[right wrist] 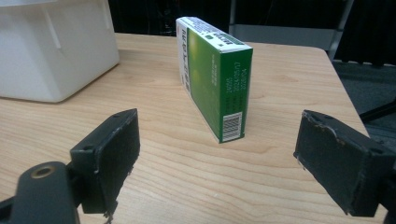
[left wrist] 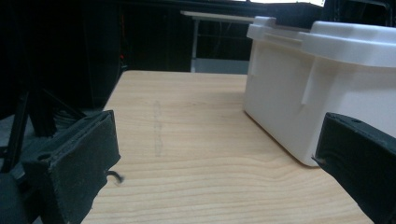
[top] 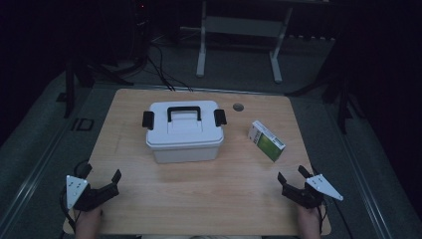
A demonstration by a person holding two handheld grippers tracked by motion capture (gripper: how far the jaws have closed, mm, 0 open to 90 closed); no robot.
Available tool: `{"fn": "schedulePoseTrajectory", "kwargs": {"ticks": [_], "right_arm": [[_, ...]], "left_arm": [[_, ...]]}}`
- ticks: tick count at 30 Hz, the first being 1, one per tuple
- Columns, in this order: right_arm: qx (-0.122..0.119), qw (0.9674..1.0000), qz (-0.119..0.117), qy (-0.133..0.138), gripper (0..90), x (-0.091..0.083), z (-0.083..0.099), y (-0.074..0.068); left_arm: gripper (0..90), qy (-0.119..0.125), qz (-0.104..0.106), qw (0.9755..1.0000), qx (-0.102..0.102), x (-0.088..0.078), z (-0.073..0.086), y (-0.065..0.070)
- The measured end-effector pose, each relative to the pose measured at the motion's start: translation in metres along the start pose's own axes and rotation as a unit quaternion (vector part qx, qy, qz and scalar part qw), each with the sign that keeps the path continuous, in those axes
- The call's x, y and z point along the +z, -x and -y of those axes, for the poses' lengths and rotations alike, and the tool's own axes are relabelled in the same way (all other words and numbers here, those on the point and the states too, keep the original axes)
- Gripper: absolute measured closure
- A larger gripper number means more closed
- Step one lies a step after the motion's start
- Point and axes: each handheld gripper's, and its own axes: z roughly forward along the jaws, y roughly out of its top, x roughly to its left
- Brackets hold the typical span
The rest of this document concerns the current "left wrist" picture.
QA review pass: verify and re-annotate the white metal stand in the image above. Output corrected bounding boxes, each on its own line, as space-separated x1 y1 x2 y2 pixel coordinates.
179 9 257 75

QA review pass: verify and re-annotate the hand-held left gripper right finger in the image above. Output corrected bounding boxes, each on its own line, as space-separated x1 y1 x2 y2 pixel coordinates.
312 111 396 224

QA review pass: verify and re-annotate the white plastic box lid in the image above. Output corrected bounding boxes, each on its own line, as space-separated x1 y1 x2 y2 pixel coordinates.
247 15 396 68

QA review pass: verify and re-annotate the black lid latch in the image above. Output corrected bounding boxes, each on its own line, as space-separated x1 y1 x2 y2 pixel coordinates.
275 3 324 30

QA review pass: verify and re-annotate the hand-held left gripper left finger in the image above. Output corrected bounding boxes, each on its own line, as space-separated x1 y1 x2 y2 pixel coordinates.
21 109 121 224

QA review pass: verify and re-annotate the white plastic storage box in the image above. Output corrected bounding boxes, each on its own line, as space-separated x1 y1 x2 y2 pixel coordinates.
242 38 396 167

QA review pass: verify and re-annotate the black tripod stand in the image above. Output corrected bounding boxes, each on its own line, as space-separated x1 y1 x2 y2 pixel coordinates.
0 87 89 175

